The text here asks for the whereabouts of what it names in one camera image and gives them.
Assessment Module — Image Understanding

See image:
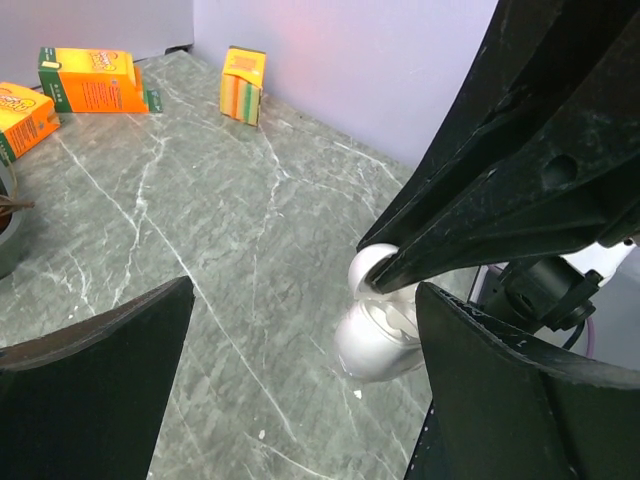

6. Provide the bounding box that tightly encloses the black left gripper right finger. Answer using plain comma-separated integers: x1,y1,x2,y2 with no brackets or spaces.
407,282,639,479

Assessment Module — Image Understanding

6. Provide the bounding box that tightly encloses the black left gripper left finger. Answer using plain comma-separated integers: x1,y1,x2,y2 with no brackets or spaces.
1,276,195,479

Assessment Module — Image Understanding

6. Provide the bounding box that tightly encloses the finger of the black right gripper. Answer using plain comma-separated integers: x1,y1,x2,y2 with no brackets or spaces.
371,29,639,293
358,0,639,248

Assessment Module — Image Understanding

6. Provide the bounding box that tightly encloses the white oval charging case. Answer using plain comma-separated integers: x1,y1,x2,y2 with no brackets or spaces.
334,243,424,383

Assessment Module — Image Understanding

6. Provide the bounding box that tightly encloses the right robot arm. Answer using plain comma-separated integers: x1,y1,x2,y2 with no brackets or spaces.
360,0,639,332

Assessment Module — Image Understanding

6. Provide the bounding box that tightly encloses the dark grey fruit tray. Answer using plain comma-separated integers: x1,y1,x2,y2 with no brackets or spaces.
1,160,33,279

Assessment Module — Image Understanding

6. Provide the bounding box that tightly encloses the orange box middle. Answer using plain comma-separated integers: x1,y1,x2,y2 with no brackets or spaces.
0,82,60,166

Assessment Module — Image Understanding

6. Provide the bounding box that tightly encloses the orange striped sponge box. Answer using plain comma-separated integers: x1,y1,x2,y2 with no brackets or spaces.
219,46,267,127

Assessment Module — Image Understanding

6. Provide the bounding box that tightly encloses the orange sponge box near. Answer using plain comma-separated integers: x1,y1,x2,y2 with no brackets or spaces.
38,47,163,114

